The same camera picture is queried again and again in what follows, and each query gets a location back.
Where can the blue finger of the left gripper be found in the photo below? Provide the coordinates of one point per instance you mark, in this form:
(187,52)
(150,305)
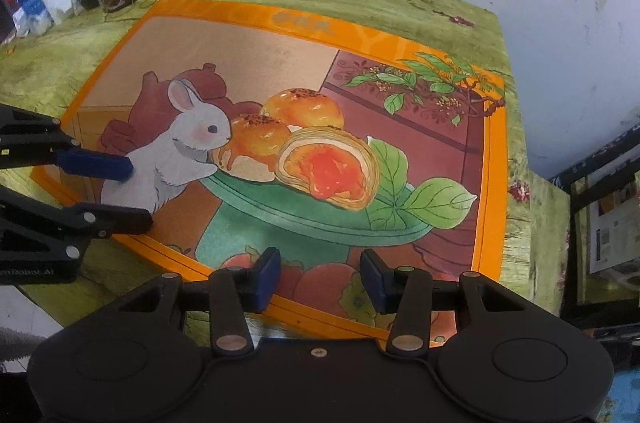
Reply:
(100,220)
(92,164)

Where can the black leaning strip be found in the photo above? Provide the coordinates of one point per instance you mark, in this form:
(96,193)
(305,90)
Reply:
(607,154)

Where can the black framed wooden board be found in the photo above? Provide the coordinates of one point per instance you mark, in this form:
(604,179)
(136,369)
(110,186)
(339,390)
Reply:
(602,282)

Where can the orange mooncake gift box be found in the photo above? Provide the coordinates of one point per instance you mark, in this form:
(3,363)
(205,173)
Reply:
(252,127)

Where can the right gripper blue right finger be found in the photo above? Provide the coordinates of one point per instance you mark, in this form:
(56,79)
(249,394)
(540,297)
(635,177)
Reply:
(404,293)

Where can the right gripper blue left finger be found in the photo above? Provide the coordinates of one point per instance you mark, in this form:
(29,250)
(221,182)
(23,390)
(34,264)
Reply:
(234,292)

